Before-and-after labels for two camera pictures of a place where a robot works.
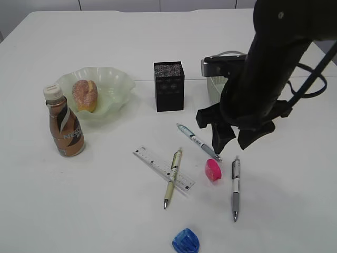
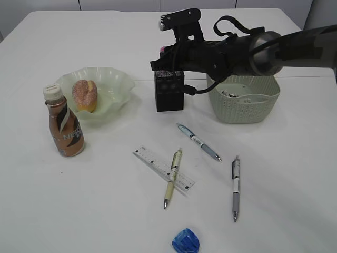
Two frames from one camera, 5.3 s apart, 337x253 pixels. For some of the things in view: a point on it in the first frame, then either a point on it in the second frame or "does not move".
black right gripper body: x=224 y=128 → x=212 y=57
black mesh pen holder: x=169 y=79 does not move
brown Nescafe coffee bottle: x=66 y=125 does not move
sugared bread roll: x=85 y=93 does not move
